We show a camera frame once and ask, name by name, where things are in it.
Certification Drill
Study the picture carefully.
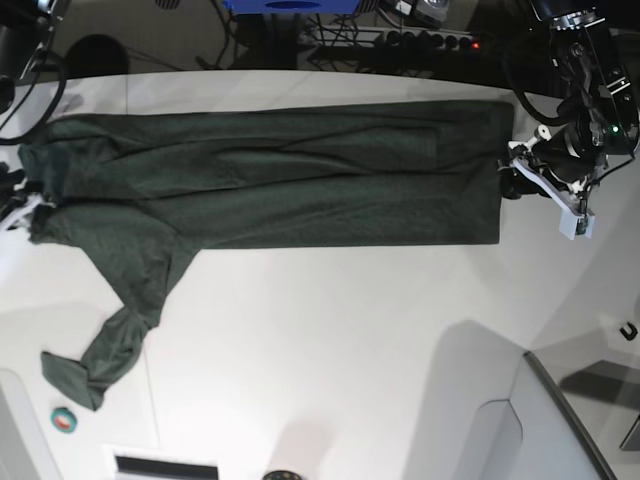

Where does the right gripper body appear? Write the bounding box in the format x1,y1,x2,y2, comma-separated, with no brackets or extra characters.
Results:
1,167,48,233

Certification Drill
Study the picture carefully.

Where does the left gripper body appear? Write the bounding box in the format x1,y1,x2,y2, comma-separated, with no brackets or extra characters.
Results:
507,124,610,210

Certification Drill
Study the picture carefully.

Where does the dark green t-shirt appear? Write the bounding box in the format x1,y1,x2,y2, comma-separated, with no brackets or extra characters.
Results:
18,100,514,410

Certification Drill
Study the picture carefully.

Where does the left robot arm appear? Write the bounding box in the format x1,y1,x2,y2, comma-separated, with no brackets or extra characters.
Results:
501,1,639,217

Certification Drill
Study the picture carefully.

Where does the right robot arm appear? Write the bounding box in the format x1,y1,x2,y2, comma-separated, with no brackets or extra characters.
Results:
1,0,69,232

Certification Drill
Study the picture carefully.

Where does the black U-shaped hook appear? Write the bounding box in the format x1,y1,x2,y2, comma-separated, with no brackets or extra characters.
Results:
619,322,639,342

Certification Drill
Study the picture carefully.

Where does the grey power strip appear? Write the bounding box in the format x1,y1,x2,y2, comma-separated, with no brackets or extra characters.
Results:
302,25,483,52

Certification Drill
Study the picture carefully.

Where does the green red tape roll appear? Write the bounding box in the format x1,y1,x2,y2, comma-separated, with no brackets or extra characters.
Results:
50,407,77,434

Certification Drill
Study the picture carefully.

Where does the blue plastic bin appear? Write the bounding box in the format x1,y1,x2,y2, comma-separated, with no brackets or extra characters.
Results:
223,0,359,14

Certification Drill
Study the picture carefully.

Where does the small black round object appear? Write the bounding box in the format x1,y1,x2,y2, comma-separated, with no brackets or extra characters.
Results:
262,470,303,480

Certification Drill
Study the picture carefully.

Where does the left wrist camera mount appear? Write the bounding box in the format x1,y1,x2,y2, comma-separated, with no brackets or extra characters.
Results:
559,210,595,240

